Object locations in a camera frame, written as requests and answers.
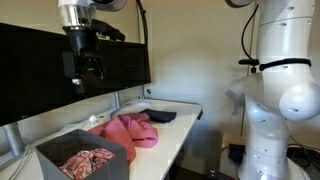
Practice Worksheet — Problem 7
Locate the pink floral patterned shirt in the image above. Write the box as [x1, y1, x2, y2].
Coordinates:
[59, 148, 114, 180]

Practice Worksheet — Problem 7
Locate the large black monitor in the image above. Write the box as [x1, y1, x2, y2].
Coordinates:
[0, 23, 103, 126]

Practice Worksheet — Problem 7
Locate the dark navy shirt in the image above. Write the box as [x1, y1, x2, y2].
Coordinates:
[142, 109, 177, 123]

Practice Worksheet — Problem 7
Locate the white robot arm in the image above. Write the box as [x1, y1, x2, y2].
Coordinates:
[58, 0, 320, 180]

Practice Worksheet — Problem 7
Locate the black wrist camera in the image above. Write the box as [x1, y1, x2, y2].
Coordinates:
[91, 19, 125, 42]

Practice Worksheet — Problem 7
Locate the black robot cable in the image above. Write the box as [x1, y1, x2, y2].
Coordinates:
[238, 3, 312, 74]

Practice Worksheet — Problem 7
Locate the silver monitor stand base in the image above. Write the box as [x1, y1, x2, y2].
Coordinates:
[110, 92, 151, 118]

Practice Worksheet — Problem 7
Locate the dark grey fabric box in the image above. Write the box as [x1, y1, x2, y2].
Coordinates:
[36, 129, 129, 180]

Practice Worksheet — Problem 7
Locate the plain pink shirt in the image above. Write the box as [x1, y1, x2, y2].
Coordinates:
[89, 113, 158, 163]

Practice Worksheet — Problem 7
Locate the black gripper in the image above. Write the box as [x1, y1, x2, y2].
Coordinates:
[63, 27, 105, 95]

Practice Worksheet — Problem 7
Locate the small white figurine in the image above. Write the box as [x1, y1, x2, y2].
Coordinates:
[89, 115, 98, 125]

